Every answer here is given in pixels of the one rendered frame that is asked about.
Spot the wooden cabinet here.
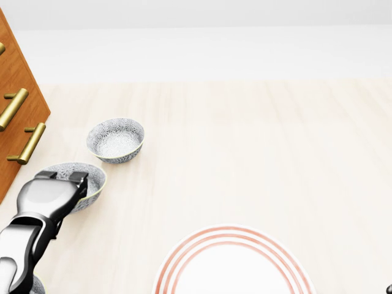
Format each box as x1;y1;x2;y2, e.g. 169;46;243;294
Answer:
0;8;51;204

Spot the white plate with red rings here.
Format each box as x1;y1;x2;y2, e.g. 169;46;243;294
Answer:
151;224;318;294

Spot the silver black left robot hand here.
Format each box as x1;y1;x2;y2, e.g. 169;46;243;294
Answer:
16;170;90;241

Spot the grey patterned bowl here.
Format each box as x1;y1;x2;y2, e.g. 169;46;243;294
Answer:
34;162;108;214
86;118;146;165
29;273;47;294

